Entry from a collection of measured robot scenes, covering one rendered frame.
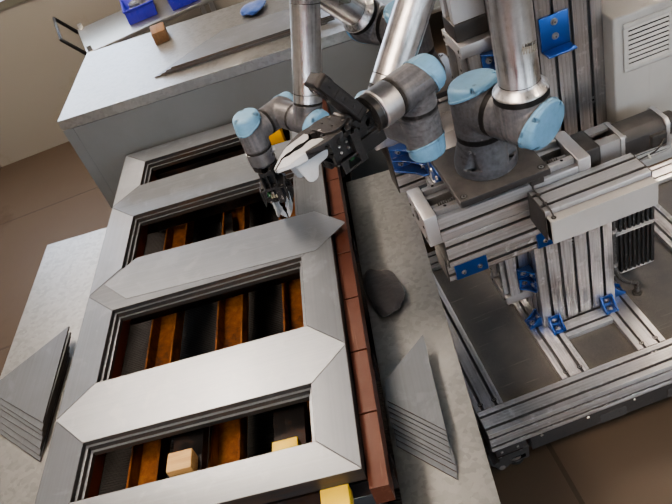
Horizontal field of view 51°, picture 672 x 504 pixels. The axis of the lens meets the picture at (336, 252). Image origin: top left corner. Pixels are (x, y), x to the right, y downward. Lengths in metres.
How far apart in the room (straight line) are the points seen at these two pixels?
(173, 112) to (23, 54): 2.53
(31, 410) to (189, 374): 0.50
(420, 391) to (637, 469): 0.90
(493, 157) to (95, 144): 1.66
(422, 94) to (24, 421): 1.37
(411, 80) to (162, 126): 1.63
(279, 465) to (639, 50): 1.28
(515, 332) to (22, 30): 3.74
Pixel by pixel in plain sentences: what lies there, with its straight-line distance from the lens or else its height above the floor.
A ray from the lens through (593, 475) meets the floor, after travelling 2.38.
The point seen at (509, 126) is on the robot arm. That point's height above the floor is 1.22.
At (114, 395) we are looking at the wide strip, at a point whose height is 0.85.
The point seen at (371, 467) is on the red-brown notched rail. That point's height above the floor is 0.83.
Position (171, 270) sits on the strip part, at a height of 0.85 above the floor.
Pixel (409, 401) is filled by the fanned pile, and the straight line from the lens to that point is 1.70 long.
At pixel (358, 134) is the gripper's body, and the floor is 1.44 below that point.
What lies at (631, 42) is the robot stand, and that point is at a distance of 1.90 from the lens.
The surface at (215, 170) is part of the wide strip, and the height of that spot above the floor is 0.85.
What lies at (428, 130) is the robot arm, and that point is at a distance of 1.33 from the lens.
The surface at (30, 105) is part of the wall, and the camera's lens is 5.30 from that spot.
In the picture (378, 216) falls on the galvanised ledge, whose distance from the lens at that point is 2.26.
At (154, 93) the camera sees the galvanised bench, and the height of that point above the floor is 1.04.
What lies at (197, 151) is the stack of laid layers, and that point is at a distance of 2.66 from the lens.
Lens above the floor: 2.06
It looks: 39 degrees down
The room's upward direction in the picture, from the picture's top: 21 degrees counter-clockwise
